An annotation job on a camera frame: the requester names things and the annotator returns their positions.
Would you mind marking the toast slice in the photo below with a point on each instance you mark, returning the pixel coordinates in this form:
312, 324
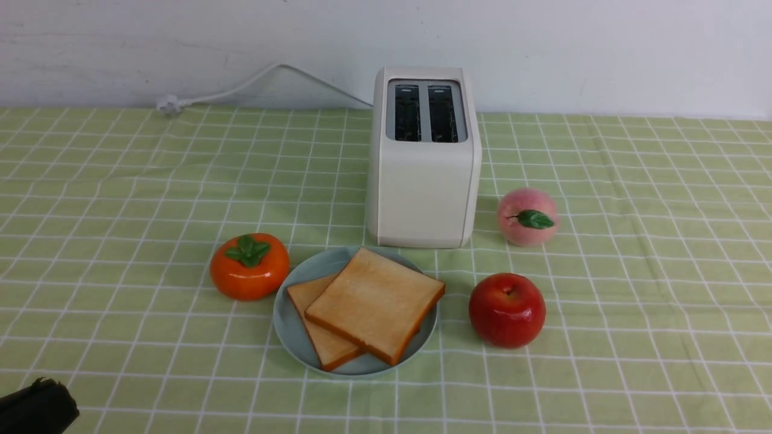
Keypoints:
331, 350
377, 304

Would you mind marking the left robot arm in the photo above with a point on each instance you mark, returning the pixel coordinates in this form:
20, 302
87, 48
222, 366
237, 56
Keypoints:
46, 406

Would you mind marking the white toaster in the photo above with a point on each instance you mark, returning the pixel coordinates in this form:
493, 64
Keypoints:
425, 158

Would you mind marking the pink peach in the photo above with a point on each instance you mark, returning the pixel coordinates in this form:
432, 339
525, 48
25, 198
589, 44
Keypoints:
528, 217

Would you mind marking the orange persimmon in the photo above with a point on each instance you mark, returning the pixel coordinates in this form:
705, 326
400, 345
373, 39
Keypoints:
250, 267

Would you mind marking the light blue plate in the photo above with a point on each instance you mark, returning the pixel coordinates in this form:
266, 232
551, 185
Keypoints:
296, 340

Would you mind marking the red apple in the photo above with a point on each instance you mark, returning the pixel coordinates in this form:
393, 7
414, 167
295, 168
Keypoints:
507, 310

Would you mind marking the green checkered tablecloth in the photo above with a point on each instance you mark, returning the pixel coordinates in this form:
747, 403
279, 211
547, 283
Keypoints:
656, 285

